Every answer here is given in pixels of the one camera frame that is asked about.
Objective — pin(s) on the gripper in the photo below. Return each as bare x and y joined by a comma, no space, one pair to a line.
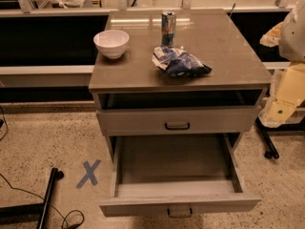
294,37

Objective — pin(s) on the blue chip bag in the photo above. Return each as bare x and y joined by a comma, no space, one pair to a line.
176,62

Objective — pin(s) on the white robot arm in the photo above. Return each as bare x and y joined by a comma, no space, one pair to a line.
289,35

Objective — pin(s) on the closed grey top drawer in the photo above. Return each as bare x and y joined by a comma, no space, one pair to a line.
166,121

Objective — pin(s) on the open grey middle drawer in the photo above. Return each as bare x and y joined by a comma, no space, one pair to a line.
176,176

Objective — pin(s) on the grey drawer cabinet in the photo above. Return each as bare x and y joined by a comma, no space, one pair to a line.
132,81

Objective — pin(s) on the black stand leg right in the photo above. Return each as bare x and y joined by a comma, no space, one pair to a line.
271,151

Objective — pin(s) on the black stand leg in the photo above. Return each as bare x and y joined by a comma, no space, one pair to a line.
32,212
271,151

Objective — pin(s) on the blue silver drink can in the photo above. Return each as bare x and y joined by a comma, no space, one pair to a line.
168,23

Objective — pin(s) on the white ceramic bowl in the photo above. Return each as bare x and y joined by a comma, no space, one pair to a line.
111,43

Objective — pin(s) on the blue tape cross mark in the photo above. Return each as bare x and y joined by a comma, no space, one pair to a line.
89,175

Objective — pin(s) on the black stand leg left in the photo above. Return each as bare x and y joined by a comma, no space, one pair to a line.
32,212

